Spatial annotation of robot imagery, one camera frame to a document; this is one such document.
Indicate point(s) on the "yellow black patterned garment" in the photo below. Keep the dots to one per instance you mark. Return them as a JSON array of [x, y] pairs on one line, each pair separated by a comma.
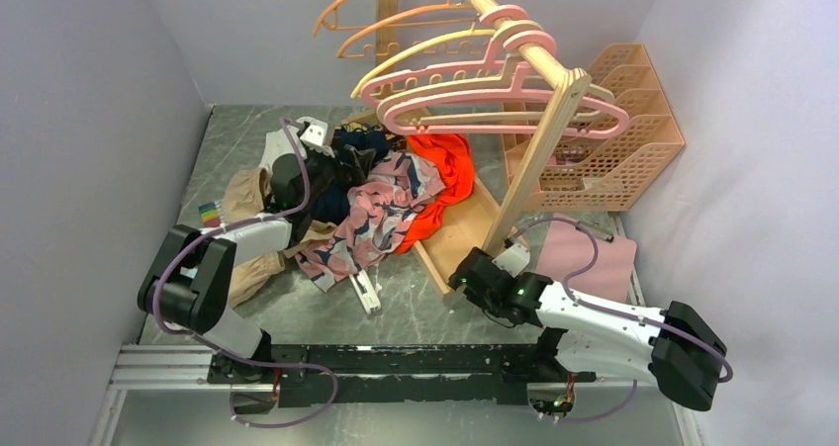
[[363, 128]]

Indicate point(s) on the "white garment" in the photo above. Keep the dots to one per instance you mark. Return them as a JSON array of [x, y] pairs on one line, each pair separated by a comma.
[[277, 144]]

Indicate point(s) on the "yellow hanger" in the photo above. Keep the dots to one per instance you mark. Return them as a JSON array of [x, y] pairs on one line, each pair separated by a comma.
[[421, 47]]

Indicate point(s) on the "pink patterned shorts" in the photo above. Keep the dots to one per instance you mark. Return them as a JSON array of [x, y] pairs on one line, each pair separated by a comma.
[[382, 210]]

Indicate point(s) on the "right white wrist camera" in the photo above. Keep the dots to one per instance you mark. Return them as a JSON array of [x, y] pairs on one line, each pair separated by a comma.
[[513, 260]]

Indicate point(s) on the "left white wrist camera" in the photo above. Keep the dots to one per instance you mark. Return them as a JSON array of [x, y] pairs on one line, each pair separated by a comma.
[[317, 135]]

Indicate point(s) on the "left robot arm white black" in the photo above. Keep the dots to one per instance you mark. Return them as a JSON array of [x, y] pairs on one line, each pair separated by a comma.
[[187, 286]]

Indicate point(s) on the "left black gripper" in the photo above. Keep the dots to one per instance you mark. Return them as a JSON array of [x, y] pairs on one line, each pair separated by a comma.
[[361, 162]]

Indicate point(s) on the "peach plastic file organizer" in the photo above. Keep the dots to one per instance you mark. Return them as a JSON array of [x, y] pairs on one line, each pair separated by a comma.
[[611, 175]]

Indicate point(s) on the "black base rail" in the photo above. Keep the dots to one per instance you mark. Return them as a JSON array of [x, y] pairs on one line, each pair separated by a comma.
[[312, 374]]

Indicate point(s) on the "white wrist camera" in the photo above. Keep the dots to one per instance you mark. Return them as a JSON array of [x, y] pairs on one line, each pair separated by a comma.
[[317, 135], [513, 260]]

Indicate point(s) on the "navy blue shorts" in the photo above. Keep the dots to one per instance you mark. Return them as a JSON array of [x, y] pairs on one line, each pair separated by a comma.
[[333, 205]]

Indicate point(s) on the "front orange hanger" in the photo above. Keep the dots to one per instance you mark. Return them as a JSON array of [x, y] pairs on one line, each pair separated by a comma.
[[404, 19]]

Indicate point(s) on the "front pink hanger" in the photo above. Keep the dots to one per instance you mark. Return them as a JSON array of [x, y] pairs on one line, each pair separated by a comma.
[[397, 118]]

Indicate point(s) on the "white plastic clip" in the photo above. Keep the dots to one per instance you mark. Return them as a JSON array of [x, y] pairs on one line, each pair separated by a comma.
[[366, 292]]

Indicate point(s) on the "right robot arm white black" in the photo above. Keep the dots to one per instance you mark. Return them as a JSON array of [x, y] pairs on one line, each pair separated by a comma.
[[673, 348]]

